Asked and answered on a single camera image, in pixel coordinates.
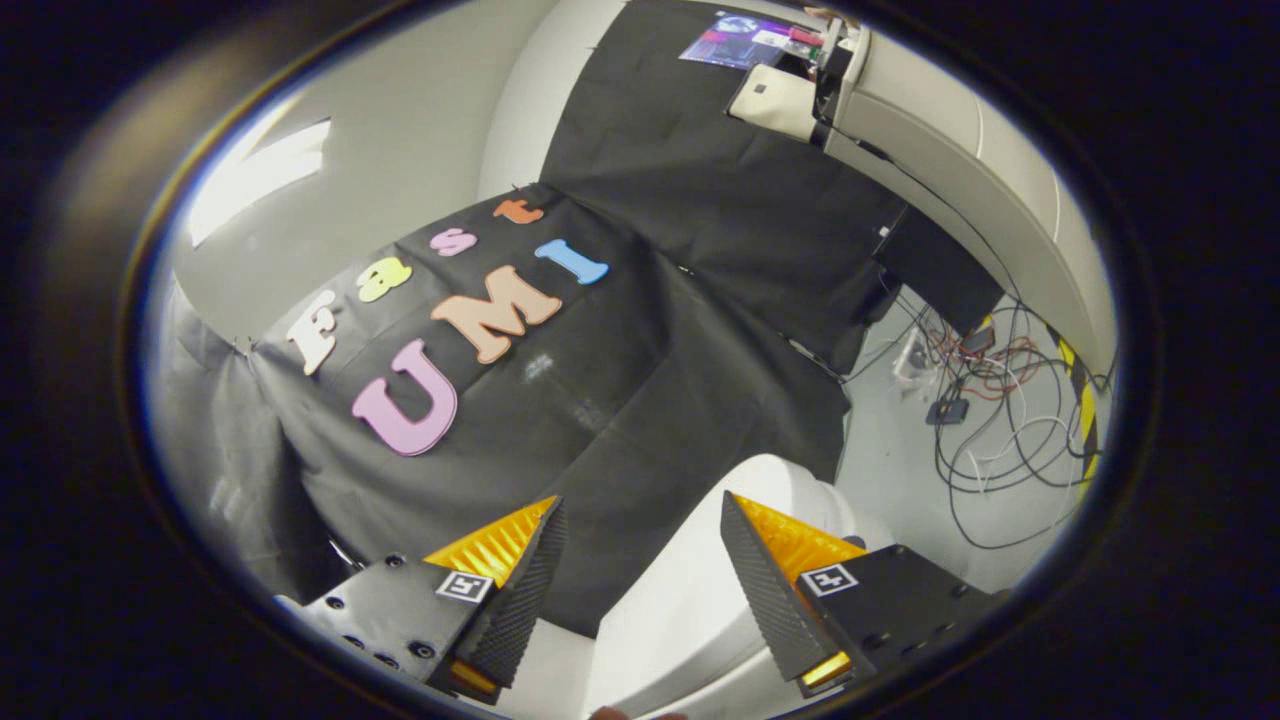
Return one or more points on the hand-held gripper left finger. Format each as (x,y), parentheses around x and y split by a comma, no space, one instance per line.
(520,600)

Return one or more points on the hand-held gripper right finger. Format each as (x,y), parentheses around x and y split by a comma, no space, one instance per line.
(765,590)

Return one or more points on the white toilet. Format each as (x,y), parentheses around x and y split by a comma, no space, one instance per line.
(545,670)

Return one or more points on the small black adapter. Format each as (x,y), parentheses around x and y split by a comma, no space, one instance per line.
(947,411)

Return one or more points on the black box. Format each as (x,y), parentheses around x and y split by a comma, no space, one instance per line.
(940,270)

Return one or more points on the yellow black hazard tape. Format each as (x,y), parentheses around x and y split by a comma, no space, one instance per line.
(1085,410)

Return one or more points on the ceiling light panel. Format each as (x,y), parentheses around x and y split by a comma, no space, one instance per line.
(260,180)

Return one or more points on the computer monitor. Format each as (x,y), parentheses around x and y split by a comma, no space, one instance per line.
(745,40)

